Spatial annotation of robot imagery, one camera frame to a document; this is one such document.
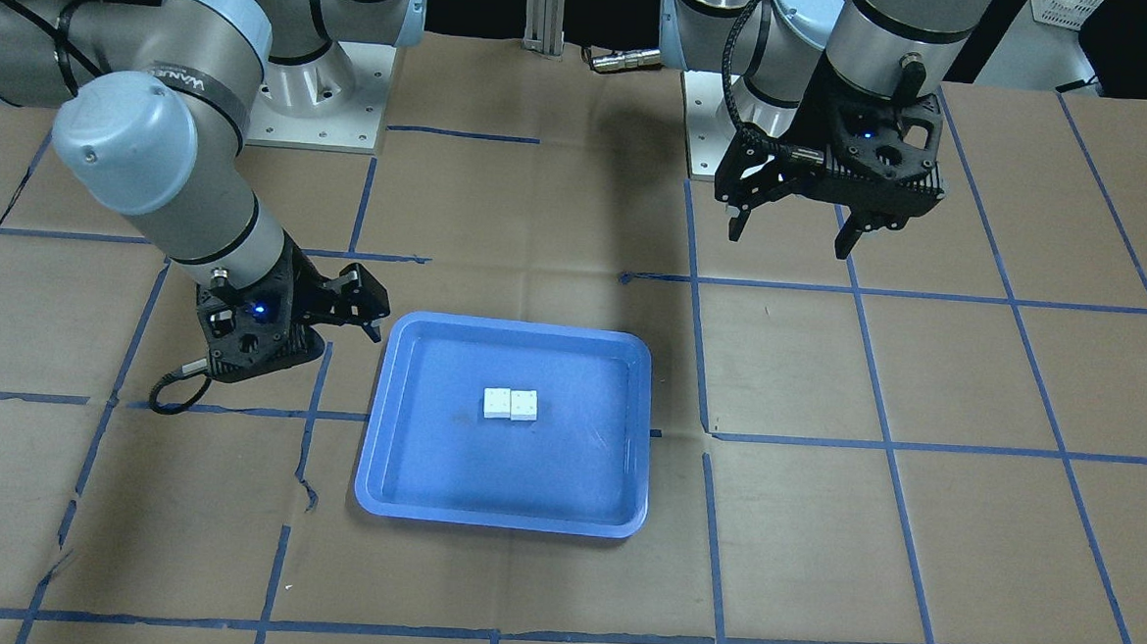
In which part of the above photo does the blue plastic tray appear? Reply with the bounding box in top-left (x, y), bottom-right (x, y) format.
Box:
top-left (353, 311), bottom-right (651, 540)

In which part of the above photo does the white block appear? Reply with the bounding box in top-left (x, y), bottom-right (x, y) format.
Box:
top-left (509, 388), bottom-right (539, 421)
top-left (481, 386), bottom-right (512, 419)

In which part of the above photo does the aluminium frame post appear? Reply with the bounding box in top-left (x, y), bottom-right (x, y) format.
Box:
top-left (522, 0), bottom-right (565, 60)

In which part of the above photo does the silver connector plug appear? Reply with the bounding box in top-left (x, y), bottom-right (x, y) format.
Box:
top-left (579, 46), bottom-right (663, 76)

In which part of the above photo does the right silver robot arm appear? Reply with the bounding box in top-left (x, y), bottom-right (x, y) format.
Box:
top-left (0, 0), bottom-right (427, 383)

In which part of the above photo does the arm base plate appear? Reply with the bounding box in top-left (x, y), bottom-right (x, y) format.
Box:
top-left (243, 42), bottom-right (400, 156)
top-left (680, 70), bottom-right (735, 183)

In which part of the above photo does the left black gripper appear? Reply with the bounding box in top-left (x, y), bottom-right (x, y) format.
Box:
top-left (713, 61), bottom-right (946, 261)

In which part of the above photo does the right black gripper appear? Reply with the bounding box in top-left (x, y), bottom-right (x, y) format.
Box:
top-left (194, 238), bottom-right (391, 383)

